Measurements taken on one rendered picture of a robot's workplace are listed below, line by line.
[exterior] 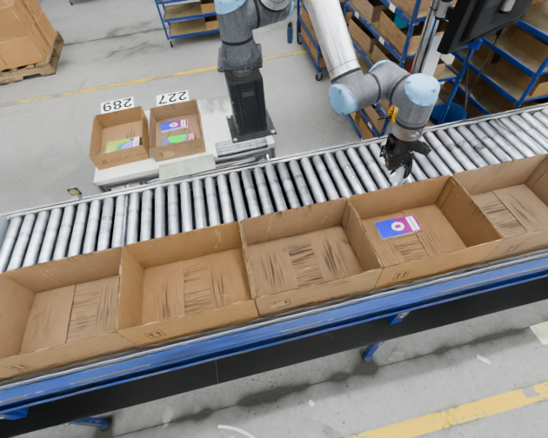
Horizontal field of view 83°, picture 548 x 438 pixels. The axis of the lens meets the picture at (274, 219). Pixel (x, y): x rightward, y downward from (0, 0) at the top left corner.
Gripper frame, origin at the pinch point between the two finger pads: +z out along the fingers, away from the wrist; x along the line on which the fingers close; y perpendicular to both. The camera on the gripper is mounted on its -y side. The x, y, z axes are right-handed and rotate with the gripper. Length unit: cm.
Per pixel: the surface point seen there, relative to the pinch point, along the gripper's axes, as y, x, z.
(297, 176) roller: 27, -39, 30
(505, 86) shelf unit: -148, -104, 51
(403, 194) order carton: -2.2, 3.9, 5.8
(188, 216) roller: 83, -28, 30
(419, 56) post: -32, -53, -13
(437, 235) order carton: -11.7, 18.0, 16.3
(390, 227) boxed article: 3.7, 11.1, 15.0
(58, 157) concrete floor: 221, -197, 105
